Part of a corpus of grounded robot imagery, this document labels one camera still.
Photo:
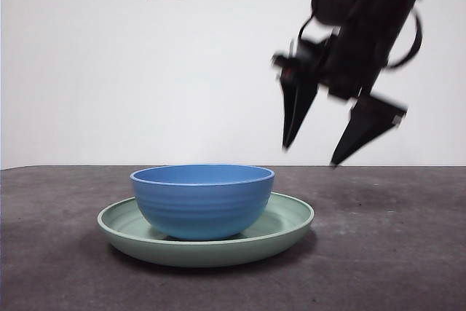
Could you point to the blue bowl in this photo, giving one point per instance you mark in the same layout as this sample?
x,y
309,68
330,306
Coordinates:
x,y
200,209

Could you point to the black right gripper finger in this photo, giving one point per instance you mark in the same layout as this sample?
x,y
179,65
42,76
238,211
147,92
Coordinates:
x,y
364,125
296,107

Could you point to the green plate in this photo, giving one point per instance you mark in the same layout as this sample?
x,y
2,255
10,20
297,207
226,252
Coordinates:
x,y
204,252

